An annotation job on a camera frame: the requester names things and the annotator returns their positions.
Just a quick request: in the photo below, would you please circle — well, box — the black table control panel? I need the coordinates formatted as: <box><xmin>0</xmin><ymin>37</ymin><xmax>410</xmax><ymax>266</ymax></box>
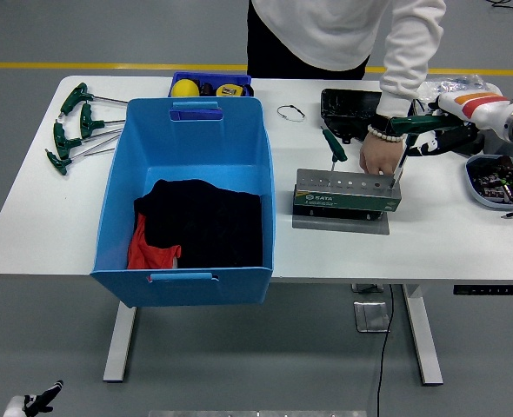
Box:
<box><xmin>452</xmin><ymin>284</ymin><xmax>513</xmax><ymax>296</ymax></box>

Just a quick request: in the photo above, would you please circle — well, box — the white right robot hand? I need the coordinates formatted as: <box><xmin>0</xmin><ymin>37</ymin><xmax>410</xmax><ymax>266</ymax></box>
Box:
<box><xmin>406</xmin><ymin>89</ymin><xmax>513</xmax><ymax>157</ymax></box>

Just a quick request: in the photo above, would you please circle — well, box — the grey-blue bowl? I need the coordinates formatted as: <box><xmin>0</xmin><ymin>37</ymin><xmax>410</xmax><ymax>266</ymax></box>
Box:
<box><xmin>464</xmin><ymin>155</ymin><xmax>513</xmax><ymax>212</ymax></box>

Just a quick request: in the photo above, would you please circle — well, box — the black bracket mount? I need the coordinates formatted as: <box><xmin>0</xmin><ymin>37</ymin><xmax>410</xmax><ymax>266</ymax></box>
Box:
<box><xmin>327</xmin><ymin>119</ymin><xmax>370</xmax><ymax>145</ymax></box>

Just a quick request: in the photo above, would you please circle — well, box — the white bead bracelet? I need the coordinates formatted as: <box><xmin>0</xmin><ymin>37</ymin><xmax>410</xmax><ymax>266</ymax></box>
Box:
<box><xmin>367</xmin><ymin>124</ymin><xmax>405</xmax><ymax>142</ymax></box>

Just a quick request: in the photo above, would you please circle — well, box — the large green T-handle hex wrench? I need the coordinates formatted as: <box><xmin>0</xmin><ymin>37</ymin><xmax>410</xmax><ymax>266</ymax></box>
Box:
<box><xmin>386</xmin><ymin>113</ymin><xmax>450</xmax><ymax>189</ymax></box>

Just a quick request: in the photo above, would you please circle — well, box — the yellow tape measure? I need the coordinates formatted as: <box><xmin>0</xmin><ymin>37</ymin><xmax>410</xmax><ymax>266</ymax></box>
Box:
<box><xmin>215</xmin><ymin>83</ymin><xmax>256</xmax><ymax>98</ymax></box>

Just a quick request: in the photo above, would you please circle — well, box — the orange cloth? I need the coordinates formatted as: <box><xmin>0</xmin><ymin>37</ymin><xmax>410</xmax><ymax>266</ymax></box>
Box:
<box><xmin>127</xmin><ymin>212</ymin><xmax>183</xmax><ymax>270</ymax></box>

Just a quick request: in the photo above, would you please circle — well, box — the yellow ball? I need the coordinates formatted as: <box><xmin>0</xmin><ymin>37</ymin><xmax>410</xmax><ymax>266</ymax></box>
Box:
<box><xmin>170</xmin><ymin>78</ymin><xmax>201</xmax><ymax>98</ymax></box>

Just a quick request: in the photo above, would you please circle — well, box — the wire loop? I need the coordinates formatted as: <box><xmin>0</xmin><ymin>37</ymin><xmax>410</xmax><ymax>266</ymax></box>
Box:
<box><xmin>276</xmin><ymin>104</ymin><xmax>307</xmax><ymax>124</ymax></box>

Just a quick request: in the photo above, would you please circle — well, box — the grey metal wrench stand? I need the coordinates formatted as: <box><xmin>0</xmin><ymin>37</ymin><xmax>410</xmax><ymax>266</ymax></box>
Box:
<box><xmin>291</xmin><ymin>168</ymin><xmax>403</xmax><ymax>236</ymax></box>

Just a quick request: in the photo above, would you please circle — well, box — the white table leg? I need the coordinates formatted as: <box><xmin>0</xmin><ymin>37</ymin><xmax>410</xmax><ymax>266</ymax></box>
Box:
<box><xmin>402</xmin><ymin>284</ymin><xmax>444</xmax><ymax>387</ymax></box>
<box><xmin>103</xmin><ymin>301</ymin><xmax>137</xmax><ymax>383</ymax></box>

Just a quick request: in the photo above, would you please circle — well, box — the person's left hand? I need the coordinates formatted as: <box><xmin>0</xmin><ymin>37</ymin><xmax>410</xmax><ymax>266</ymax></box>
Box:
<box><xmin>359</xmin><ymin>129</ymin><xmax>405</xmax><ymax>177</ymax></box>

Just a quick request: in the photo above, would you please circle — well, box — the person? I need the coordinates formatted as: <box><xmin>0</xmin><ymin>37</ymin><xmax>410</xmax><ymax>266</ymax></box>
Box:
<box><xmin>246</xmin><ymin>0</ymin><xmax>447</xmax><ymax>177</ymax></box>

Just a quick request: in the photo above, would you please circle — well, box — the large blue plastic bin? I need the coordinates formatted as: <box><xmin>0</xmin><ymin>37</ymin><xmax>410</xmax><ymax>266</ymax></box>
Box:
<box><xmin>90</xmin><ymin>96</ymin><xmax>277</xmax><ymax>308</ymax></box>

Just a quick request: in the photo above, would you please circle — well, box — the black floor cable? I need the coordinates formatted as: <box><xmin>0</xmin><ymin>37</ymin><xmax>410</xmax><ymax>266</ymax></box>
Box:
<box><xmin>375</xmin><ymin>284</ymin><xmax>395</xmax><ymax>417</ymax></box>
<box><xmin>486</xmin><ymin>0</ymin><xmax>513</xmax><ymax>18</ymax></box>

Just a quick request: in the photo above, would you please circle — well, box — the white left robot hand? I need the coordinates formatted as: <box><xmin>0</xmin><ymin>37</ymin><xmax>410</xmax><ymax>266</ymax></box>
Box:
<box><xmin>3</xmin><ymin>380</ymin><xmax>65</xmax><ymax>417</ymax></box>

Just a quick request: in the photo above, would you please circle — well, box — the clear plastic bag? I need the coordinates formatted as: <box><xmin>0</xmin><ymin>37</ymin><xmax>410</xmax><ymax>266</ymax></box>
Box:
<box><xmin>421</xmin><ymin>74</ymin><xmax>501</xmax><ymax>104</ymax></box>

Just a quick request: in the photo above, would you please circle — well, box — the small green T-handle hex wrench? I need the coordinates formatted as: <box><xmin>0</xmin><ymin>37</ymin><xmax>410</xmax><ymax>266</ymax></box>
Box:
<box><xmin>319</xmin><ymin>126</ymin><xmax>350</xmax><ymax>174</ymax></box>

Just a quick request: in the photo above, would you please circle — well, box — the black flat glossy device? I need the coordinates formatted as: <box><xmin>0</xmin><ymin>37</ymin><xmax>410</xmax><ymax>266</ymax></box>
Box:
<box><xmin>320</xmin><ymin>88</ymin><xmax>384</xmax><ymax>131</ymax></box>

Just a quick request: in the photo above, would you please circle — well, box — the small dark blue tray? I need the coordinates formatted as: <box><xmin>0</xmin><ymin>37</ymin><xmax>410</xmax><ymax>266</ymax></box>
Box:
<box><xmin>168</xmin><ymin>71</ymin><xmax>254</xmax><ymax>99</ymax></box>

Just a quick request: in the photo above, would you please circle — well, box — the black cloth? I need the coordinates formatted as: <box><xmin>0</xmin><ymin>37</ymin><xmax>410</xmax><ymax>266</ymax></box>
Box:
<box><xmin>133</xmin><ymin>178</ymin><xmax>264</xmax><ymax>269</ymax></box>

